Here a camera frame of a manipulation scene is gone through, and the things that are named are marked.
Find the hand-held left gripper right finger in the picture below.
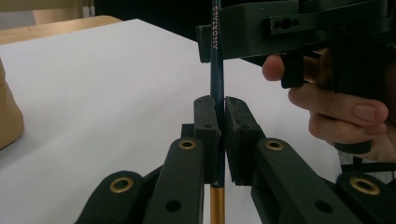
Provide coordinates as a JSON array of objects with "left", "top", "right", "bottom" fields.
[{"left": 224, "top": 96, "right": 362, "bottom": 224}]

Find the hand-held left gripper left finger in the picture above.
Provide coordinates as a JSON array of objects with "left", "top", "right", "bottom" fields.
[{"left": 143, "top": 95, "right": 222, "bottom": 224}]

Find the black chopstick with gold end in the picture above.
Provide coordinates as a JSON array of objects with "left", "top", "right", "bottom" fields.
[{"left": 209, "top": 0, "right": 226, "bottom": 224}]

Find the wooden cup with animal figure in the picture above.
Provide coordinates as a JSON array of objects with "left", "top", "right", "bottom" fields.
[{"left": 0, "top": 59, "right": 25, "bottom": 151}]

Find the black curtain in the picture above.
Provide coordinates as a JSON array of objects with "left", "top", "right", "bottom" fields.
[{"left": 93, "top": 0, "right": 300, "bottom": 42}]

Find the white table mat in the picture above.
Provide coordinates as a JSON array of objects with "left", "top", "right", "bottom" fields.
[{"left": 0, "top": 18, "right": 347, "bottom": 224}]

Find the light wooden shelf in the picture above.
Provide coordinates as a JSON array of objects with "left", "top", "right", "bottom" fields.
[{"left": 0, "top": 0, "right": 95, "bottom": 31}]

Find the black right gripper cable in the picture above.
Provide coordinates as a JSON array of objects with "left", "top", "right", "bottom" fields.
[{"left": 340, "top": 156, "right": 396, "bottom": 175}]

